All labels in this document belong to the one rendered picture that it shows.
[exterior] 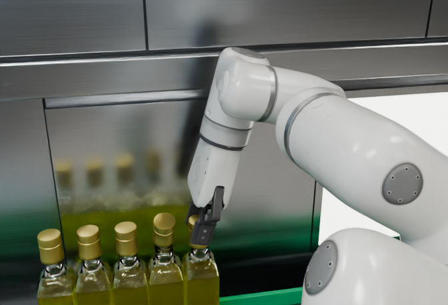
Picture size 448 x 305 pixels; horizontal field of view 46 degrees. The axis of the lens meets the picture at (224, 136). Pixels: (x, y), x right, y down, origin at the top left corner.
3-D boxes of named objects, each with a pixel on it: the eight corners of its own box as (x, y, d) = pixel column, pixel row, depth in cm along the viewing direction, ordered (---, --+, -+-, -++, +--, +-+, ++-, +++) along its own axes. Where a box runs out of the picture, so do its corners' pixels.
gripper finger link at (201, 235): (199, 204, 80) (189, 241, 82) (203, 215, 77) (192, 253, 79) (219, 207, 80) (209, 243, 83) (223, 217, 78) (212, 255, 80)
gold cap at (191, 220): (208, 235, 87) (207, 212, 85) (212, 247, 84) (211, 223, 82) (187, 237, 86) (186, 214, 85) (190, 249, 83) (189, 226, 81)
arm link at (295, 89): (278, 169, 53) (214, 111, 72) (381, 180, 58) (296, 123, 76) (300, 88, 51) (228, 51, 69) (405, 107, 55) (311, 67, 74)
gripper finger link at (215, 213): (215, 165, 78) (204, 186, 82) (219, 207, 73) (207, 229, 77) (223, 165, 79) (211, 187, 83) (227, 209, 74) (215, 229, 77)
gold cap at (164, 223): (173, 229, 85) (175, 211, 82) (175, 246, 83) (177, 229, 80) (151, 230, 84) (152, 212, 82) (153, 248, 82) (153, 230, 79)
